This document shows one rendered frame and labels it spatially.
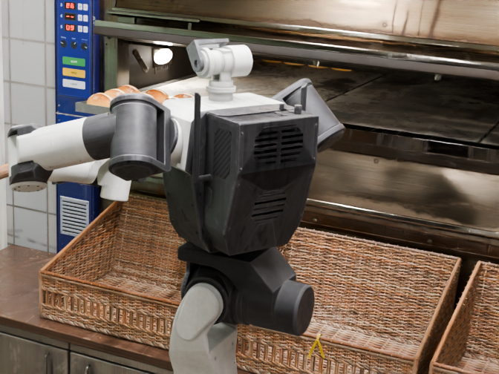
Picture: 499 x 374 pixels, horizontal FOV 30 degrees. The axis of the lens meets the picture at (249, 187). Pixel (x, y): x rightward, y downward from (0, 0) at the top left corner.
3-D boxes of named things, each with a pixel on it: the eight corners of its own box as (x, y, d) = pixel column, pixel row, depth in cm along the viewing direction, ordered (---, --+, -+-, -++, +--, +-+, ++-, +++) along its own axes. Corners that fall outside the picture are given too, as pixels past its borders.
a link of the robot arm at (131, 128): (105, 178, 189) (165, 166, 184) (80, 164, 181) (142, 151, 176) (106, 126, 193) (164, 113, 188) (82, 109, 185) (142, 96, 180)
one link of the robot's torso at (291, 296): (315, 324, 206) (319, 249, 201) (292, 346, 195) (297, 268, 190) (203, 299, 217) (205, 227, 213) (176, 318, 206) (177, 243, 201)
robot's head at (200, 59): (242, 68, 193) (231, 35, 195) (207, 70, 188) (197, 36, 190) (227, 81, 198) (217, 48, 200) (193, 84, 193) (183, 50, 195)
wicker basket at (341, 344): (280, 303, 300) (285, 222, 292) (454, 342, 279) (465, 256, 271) (214, 365, 257) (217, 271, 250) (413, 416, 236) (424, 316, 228)
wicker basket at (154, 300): (121, 267, 324) (122, 191, 316) (269, 300, 302) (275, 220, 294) (35, 317, 281) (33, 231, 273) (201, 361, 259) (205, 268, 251)
